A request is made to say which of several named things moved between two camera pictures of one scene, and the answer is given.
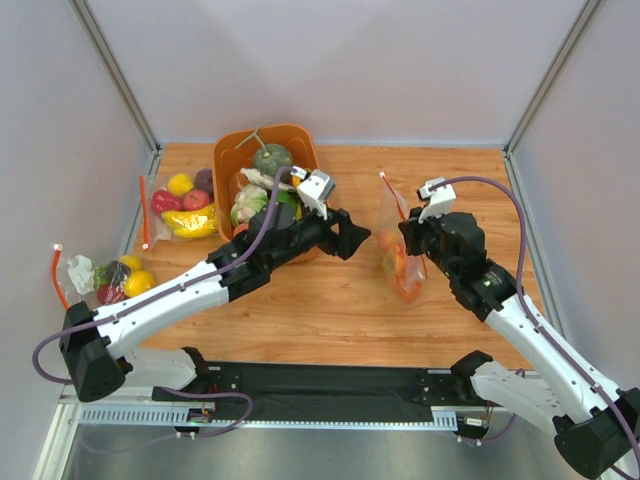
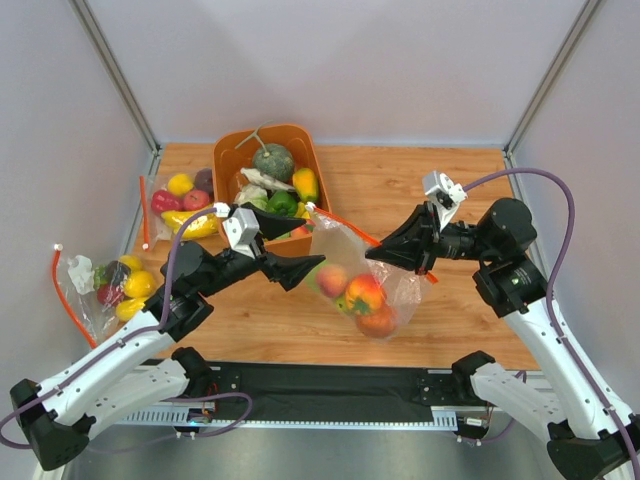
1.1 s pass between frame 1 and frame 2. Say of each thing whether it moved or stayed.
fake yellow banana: stayed
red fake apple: stayed
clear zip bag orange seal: moved
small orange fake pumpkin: moved
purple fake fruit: stayed
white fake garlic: stayed
